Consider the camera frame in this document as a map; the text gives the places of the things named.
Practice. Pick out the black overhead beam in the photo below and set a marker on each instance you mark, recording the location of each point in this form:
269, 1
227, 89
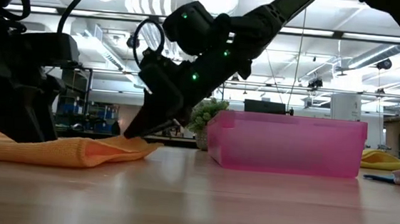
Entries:
370, 37

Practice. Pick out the white cylindrical column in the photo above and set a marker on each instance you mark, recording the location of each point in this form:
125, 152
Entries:
345, 107

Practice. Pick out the black aluminium table frame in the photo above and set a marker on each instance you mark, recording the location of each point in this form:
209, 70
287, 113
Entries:
176, 142

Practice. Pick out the pink plastic bin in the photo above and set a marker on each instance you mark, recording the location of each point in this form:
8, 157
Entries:
290, 144

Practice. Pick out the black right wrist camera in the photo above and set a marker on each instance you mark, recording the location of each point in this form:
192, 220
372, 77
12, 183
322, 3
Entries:
152, 61

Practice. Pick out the black shelving rack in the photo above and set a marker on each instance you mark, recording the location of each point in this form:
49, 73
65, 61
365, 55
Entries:
79, 95

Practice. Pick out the yellow microfiber towel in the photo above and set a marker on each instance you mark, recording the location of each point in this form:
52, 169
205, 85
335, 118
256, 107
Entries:
382, 160

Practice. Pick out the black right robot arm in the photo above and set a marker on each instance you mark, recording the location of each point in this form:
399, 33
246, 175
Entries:
264, 20

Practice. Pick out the black computer monitor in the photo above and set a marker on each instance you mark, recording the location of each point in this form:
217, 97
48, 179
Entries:
264, 107

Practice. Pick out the blue microfiber towel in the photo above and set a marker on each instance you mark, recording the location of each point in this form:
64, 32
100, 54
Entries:
377, 177

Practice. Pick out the black hanging spotlight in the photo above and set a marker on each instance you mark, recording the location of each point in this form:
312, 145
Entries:
130, 41
315, 83
384, 64

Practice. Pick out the potted succulent plant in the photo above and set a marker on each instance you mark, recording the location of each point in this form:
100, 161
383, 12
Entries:
203, 119

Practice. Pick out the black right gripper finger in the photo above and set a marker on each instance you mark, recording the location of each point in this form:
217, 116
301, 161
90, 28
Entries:
164, 127
145, 122

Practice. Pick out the orange microfiber towel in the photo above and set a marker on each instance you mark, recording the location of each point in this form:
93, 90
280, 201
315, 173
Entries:
57, 149

